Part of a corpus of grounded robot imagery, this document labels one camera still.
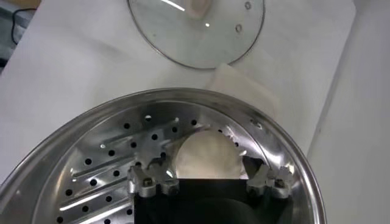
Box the glass lid with cream handle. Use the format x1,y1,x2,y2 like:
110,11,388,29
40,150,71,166
127,0,266,70

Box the dark floor cable bundle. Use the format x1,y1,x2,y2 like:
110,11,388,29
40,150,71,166
10,7,37,46

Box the white steamed baozi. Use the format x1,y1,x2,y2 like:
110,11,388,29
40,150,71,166
173,130,244,180

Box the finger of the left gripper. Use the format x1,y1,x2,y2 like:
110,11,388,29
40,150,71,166
127,164,180,198
243,156,295,199

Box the stainless steel steamer basket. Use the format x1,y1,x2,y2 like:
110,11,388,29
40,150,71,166
0,63,327,224

